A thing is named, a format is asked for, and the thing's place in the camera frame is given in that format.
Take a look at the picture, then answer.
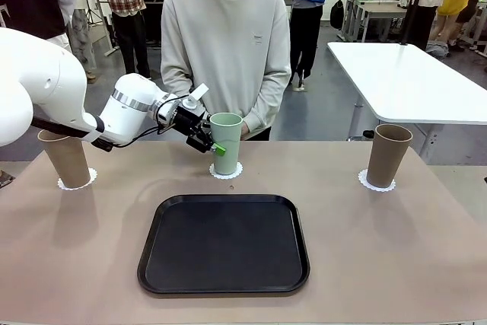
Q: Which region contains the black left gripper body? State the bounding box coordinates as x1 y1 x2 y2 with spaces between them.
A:
173 106 209 139

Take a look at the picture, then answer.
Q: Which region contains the tall pale green cup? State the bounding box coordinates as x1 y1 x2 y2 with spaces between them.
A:
209 112 244 176

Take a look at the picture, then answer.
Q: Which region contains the white scalloped paper coaster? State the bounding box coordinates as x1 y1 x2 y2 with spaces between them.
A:
357 168 397 193
209 162 244 180
56 167 98 191

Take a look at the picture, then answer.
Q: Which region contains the tall brown cup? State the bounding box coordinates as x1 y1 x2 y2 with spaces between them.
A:
365 123 414 186
37 129 92 189

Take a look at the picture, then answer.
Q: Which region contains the person's right forearm grey sleeve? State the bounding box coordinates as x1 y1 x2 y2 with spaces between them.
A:
160 65 206 113

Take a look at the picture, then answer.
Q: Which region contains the person's left forearm grey sleeve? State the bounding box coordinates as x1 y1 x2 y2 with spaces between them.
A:
243 73 292 139

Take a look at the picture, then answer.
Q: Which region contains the person in grey sweatshirt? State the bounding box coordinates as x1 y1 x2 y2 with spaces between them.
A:
160 0 292 142

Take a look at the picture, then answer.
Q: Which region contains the black plastic tray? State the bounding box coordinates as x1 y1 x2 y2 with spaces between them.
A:
137 194 311 295

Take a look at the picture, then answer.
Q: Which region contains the person in patterned grey skirt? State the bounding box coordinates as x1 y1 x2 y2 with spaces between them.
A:
56 0 98 82

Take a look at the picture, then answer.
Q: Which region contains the black hanging bag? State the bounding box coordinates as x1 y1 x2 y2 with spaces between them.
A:
329 0 345 30

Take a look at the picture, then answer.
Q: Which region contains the dark patterned board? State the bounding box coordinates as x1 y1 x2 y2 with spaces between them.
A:
0 168 17 189

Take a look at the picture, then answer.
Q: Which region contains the grey workbench desk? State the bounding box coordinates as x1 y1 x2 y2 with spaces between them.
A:
340 0 408 43

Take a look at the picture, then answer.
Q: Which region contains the white table with grey legs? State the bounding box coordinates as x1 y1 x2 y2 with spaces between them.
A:
326 41 487 158

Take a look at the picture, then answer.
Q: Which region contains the black tripod stand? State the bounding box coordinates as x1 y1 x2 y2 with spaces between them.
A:
399 0 433 46

